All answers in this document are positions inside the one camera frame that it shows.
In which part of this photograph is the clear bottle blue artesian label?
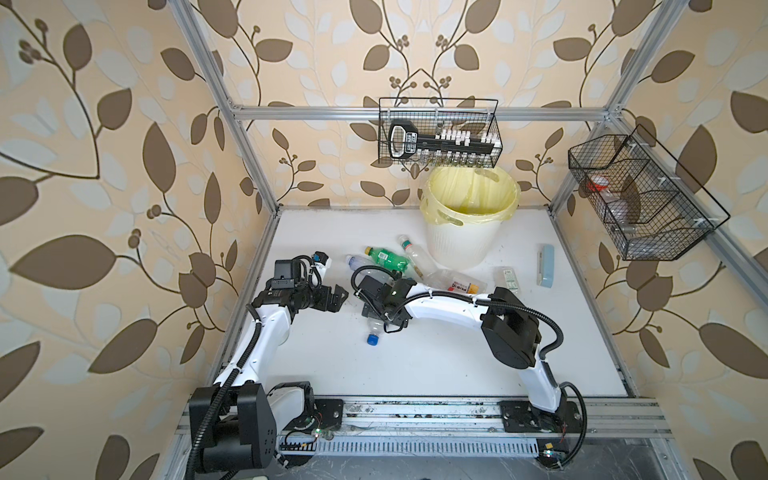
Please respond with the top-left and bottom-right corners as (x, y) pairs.
(366, 318), (385, 346)

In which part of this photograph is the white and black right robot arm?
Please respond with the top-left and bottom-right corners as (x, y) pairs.
(350, 265), (588, 470)

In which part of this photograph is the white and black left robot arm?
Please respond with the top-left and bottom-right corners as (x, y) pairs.
(184, 280), (349, 479)

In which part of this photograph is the white ribbed waste bin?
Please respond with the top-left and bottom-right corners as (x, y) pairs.
(425, 209), (504, 270)

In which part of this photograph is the yellow bin liner bag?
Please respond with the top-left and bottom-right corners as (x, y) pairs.
(420, 167), (521, 227)

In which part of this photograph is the clear bluish bottle lying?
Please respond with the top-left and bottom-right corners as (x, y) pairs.
(345, 255), (392, 284)

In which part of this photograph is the green bottle yellow cap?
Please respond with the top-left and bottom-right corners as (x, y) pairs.
(364, 247), (409, 273)

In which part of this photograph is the clear bottle green red neck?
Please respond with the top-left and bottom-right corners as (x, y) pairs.
(398, 235), (439, 284)

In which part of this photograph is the tea bottle yellow white label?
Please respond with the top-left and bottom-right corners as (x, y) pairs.
(442, 270), (487, 295)

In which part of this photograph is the clear bottle green band label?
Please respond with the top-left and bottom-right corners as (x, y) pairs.
(494, 266), (520, 294)

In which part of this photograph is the black rack of white vials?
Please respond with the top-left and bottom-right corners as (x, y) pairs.
(384, 119), (503, 164)

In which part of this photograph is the red capped item in basket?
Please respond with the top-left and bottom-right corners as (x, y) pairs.
(586, 175), (611, 193)

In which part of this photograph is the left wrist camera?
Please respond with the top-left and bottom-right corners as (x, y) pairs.
(270, 251), (331, 289)

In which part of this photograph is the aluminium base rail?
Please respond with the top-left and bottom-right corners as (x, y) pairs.
(152, 395), (685, 480)

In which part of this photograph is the black wire basket back wall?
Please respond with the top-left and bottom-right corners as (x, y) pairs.
(378, 96), (503, 168)

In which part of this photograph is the black wire basket wall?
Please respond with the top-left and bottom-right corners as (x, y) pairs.
(568, 125), (731, 262)
(378, 96), (503, 168)

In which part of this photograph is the black wire basket right wall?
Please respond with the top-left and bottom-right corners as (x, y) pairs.
(568, 125), (731, 262)

